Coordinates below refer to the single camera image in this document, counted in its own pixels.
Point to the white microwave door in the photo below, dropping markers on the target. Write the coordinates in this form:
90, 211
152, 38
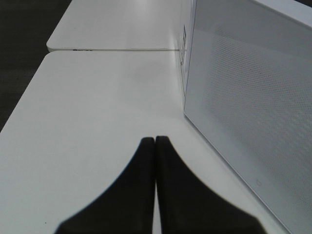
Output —
249, 92

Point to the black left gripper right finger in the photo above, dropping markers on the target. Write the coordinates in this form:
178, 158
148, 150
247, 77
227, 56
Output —
188, 206

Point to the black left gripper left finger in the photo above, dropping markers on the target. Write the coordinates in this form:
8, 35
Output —
127, 206

